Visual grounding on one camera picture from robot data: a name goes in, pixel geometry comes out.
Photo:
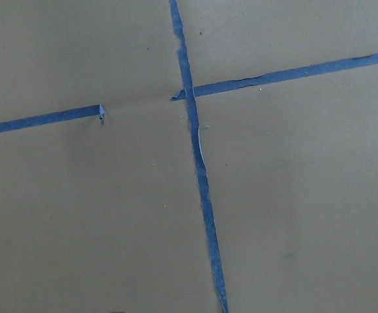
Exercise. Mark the brown paper table cover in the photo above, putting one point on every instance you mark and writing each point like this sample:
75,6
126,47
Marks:
232,155

